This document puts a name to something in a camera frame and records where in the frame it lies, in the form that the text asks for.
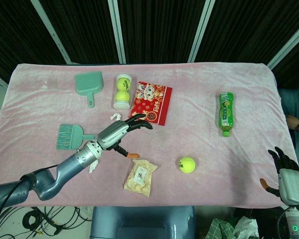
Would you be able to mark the white crumpled cloth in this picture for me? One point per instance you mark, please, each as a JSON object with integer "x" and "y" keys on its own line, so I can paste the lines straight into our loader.
{"x": 246, "y": 227}

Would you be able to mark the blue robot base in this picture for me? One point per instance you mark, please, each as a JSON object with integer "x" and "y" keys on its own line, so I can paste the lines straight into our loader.
{"x": 142, "y": 222}

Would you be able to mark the white partition post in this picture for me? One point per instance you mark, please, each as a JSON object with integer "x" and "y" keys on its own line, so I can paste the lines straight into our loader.
{"x": 289, "y": 42}
{"x": 200, "y": 32}
{"x": 117, "y": 32}
{"x": 51, "y": 32}

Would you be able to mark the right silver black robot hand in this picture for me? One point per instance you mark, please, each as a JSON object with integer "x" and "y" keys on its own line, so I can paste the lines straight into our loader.
{"x": 292, "y": 184}

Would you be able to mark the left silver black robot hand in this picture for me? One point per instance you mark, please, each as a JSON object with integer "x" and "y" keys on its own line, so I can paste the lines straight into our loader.
{"x": 112, "y": 133}

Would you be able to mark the small teal broom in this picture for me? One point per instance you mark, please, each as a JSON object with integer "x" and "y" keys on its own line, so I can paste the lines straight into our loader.
{"x": 69, "y": 137}

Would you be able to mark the loose yellow tennis ball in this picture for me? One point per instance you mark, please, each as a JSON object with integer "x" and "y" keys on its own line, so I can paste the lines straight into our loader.
{"x": 185, "y": 164}

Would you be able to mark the red spiral calendar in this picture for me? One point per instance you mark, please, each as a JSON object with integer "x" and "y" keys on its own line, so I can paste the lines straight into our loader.
{"x": 153, "y": 102}

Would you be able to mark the teal dustpan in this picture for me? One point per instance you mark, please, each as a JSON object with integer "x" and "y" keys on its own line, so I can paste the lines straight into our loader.
{"x": 88, "y": 83}

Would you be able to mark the pink velvet tablecloth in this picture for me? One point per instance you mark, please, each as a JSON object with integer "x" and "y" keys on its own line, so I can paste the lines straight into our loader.
{"x": 189, "y": 139}

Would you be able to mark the green tea bottle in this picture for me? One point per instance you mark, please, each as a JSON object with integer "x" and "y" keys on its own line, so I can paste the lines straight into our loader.
{"x": 226, "y": 112}

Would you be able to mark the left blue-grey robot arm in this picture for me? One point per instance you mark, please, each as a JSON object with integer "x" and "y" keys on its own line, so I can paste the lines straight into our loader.
{"x": 47, "y": 181}

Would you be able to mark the person forearm with wristband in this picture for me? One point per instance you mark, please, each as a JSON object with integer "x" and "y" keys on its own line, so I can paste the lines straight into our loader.
{"x": 295, "y": 123}

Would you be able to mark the green checked cloth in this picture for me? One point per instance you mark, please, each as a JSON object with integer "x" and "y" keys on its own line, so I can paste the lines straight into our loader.
{"x": 220, "y": 229}

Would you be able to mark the clear tennis ball tube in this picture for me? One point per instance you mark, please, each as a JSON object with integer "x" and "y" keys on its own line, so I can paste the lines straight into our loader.
{"x": 121, "y": 104}

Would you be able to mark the plain yellow tennis ball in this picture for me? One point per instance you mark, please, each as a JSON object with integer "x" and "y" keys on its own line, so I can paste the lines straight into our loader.
{"x": 122, "y": 96}

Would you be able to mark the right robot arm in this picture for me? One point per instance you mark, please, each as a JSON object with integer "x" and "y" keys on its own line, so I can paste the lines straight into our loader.
{"x": 297, "y": 224}

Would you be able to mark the tennis ball with black print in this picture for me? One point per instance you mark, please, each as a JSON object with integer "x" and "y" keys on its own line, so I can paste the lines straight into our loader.
{"x": 124, "y": 83}

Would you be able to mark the clear snack bag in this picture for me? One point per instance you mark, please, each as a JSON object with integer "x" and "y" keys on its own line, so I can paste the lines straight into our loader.
{"x": 139, "y": 178}

